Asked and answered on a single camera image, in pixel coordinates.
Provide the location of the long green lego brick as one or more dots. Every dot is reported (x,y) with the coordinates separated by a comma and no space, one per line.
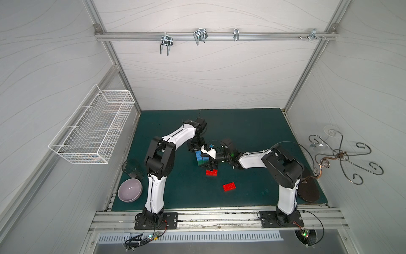
(201,163)

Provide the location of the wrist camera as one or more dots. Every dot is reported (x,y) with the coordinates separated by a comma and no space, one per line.
(208,151)
(200,124)

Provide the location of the metal double hook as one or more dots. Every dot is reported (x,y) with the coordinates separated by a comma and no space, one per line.
(166,43)

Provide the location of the small metal ring hook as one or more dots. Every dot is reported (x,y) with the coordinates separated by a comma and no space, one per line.
(236,34)

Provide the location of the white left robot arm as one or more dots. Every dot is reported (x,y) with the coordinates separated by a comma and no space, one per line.
(160,157)

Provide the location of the clear glass cup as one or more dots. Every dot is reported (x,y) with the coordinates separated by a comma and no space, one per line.
(133,169)

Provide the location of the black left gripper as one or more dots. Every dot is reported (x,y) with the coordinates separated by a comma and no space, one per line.
(195,146)

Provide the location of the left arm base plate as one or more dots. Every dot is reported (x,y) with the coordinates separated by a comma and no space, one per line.
(161,221)

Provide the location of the horizontal aluminium rail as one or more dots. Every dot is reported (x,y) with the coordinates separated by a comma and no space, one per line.
(212,36)

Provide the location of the metal curled hook stand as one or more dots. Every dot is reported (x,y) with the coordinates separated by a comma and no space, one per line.
(323,159)

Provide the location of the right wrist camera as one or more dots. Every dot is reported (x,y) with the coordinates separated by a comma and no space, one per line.
(208,151)

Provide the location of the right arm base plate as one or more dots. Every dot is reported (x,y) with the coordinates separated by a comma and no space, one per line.
(278,219)

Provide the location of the green table mat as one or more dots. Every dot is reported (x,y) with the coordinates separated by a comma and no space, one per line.
(251,130)

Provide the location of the white wire basket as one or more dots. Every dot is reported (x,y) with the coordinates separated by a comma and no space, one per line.
(91,133)

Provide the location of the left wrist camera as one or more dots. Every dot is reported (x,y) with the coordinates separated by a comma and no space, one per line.
(200,124)

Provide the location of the red lego brick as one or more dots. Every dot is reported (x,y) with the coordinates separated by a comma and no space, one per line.
(213,172)
(229,187)

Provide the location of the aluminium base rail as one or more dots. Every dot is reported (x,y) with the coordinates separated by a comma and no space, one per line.
(221,219)

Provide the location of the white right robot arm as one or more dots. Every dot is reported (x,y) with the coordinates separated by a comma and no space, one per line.
(283,167)

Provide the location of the metal bracket hook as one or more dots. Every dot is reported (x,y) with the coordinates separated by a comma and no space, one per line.
(313,35)

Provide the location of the lilac bowl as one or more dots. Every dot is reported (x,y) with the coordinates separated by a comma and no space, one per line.
(130,190)

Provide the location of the dark oval stand base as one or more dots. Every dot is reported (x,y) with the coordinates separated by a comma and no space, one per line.
(307,188)

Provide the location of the white vent strip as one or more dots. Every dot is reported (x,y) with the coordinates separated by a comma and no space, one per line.
(192,237)

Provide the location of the metal wire clip hook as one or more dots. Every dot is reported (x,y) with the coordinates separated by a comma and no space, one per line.
(200,35)

